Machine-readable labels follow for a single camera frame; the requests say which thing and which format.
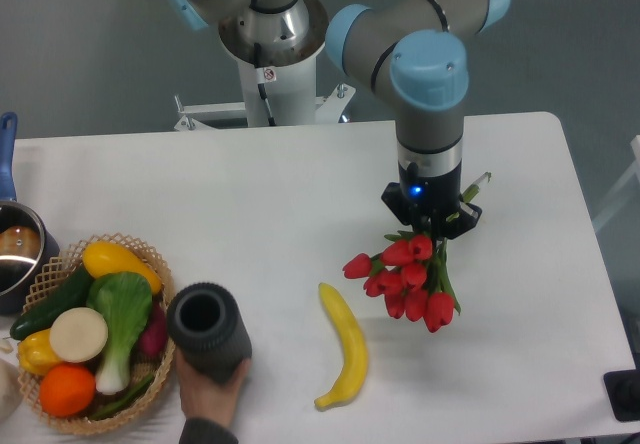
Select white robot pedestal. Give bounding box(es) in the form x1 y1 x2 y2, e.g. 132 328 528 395
174 0 356 131

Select yellow banana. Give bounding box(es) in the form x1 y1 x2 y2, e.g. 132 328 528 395
314 283 369 411

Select red tulip bouquet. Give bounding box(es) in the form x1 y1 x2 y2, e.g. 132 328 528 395
342 227 461 333

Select dark grey ribbed vase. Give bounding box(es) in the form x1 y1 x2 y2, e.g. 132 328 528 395
167 282 252 384

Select yellow squash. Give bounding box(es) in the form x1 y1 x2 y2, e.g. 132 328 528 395
82 241 162 295

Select white object at left edge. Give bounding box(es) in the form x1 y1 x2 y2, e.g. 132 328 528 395
0 358 22 422

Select green cucumber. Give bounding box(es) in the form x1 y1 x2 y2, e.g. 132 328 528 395
10 264 94 341

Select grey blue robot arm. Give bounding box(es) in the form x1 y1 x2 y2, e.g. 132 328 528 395
172 0 511 241

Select green bok choy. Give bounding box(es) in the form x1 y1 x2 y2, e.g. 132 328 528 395
87 272 152 395

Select green bean pod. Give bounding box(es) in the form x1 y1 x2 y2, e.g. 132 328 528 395
88 374 155 421

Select yellow bell pepper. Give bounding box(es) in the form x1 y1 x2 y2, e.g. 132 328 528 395
18 329 63 376

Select grey sleeved forearm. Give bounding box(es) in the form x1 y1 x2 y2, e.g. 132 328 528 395
179 418 239 444

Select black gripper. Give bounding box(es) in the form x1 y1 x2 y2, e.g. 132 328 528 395
381 164 482 240

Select person's hand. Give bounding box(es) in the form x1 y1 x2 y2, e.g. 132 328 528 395
176 349 252 429

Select blue handled saucepan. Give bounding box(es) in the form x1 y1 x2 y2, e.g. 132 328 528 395
1 112 59 316

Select orange fruit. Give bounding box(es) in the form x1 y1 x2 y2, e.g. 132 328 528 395
39 363 96 418

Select white round radish slice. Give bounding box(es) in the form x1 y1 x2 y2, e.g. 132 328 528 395
49 307 108 363

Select woven wicker basket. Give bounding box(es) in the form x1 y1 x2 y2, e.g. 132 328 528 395
18 233 175 436

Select black device at edge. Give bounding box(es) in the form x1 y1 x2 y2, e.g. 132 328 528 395
603 369 639 422

